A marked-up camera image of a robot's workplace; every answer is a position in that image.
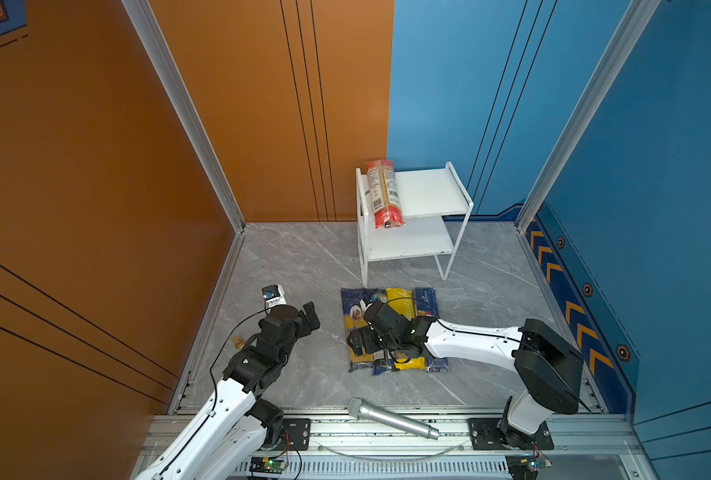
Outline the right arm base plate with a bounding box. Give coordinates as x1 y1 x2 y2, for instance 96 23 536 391
467 417 555 452

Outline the left green circuit board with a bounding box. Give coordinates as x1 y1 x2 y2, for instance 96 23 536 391
249 457 290 476

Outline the blue Barilla spaghetti box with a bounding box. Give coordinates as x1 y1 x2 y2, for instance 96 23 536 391
413 287 449 373

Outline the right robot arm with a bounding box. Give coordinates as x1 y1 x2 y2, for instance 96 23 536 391
347 300 583 449

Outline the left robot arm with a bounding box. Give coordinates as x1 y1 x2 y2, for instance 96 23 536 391
137 302 321 479

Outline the small brass bell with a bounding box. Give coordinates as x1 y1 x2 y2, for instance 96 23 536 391
233 336 246 351

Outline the right circuit board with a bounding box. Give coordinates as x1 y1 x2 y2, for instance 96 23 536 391
505 457 539 480

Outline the red spaghetti bag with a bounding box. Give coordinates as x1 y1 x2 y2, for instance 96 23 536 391
367 159 405 229

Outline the silver microphone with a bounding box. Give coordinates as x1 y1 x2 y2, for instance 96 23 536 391
348 398 441 440

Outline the blue yellow spaghetti bag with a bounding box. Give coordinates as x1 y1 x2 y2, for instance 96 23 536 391
341 288 375 372

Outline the aluminium front rail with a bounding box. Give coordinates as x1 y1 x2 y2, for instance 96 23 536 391
229 407 657 479

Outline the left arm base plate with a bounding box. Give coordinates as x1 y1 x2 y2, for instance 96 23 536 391
261 417 312 452

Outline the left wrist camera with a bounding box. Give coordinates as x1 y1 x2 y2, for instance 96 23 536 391
262 284 288 313

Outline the clear label spaghetti bag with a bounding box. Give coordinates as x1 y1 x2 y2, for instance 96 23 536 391
367 289 395 375

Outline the white two-tier metal shelf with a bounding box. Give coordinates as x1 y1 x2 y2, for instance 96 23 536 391
355 162 473 286

